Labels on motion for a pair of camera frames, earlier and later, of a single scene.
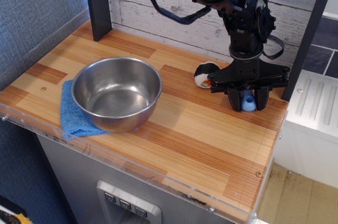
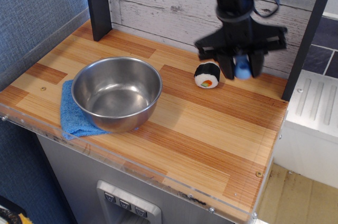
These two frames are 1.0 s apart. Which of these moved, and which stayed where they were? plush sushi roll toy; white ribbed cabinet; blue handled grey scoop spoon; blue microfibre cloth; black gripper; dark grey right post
Moved: blue handled grey scoop spoon; black gripper
Stayed: dark grey right post; white ribbed cabinet; plush sushi roll toy; blue microfibre cloth
